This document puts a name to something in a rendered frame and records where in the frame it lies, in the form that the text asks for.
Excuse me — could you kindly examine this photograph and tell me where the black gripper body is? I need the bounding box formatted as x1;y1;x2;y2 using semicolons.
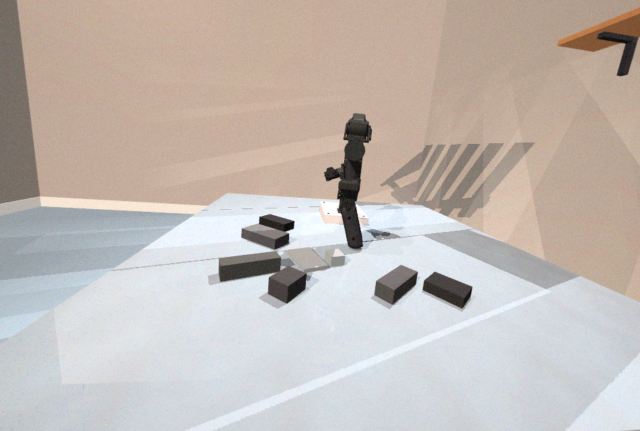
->
338;160;362;191

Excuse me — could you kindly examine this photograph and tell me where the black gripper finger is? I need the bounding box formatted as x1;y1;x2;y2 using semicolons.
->
339;189;359;210

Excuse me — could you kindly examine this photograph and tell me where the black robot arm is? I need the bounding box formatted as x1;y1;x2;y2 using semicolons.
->
324;113;372;213

